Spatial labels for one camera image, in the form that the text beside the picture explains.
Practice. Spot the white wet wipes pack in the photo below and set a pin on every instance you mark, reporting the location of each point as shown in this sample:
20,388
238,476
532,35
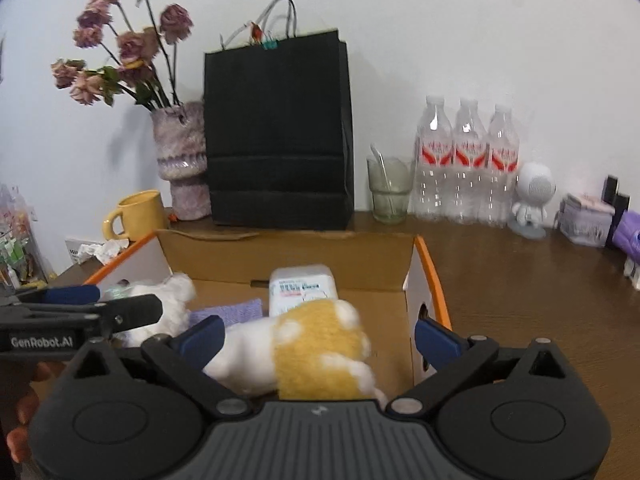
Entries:
300,285

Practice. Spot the clear water bottle red label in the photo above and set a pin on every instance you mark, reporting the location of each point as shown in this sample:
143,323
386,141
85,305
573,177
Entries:
470,160
502,165
434,160

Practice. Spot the purple cloth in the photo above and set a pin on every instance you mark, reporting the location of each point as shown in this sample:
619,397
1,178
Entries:
235,312

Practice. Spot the small white box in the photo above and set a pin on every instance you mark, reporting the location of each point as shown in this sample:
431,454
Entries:
634,272

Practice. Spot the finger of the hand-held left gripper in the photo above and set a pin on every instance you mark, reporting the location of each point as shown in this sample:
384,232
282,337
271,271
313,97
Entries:
70,294
135,310

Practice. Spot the crumpled white tissue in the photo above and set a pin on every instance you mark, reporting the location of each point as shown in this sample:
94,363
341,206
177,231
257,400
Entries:
107,250

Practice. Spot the white robot figurine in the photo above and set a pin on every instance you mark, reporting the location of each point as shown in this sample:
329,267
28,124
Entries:
536,187

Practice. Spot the orange cardboard box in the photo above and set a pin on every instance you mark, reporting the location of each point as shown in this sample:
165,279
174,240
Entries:
380,310

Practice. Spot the white printed box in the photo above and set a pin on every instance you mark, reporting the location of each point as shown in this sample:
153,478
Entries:
72,250

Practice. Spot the white fluffy cloth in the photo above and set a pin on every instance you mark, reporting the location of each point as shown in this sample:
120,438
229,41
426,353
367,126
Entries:
172,305

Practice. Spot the black paper bag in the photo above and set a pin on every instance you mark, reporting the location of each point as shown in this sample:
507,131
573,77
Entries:
277,135

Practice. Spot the purple pouch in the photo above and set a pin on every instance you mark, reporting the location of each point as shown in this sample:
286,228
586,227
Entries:
630,232

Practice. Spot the black rectangular object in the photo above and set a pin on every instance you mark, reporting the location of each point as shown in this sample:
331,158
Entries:
617,195

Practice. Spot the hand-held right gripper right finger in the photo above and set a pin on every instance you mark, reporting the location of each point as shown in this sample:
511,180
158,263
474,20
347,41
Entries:
435,342

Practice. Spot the clear glass cup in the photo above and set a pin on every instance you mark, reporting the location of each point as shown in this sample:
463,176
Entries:
390,195

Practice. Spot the rack of colourful packets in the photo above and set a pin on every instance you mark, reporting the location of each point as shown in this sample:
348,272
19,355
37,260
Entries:
20,245

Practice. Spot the spoon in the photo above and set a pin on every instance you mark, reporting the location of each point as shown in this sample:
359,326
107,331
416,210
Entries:
381,160

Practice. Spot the dried pink flowers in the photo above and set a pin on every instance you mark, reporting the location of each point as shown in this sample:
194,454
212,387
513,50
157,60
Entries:
130,47

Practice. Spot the person's left hand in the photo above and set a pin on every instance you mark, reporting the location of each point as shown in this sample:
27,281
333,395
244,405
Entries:
27,407

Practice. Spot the yellow and white plush toy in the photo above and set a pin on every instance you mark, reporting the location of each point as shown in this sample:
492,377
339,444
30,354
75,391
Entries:
315,347

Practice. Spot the yellow mug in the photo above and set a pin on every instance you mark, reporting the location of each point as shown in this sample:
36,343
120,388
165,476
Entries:
142,215

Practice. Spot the mottled purple vase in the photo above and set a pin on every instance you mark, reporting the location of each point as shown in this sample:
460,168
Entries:
180,155

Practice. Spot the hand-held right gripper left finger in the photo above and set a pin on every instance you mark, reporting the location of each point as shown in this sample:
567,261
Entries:
206,340

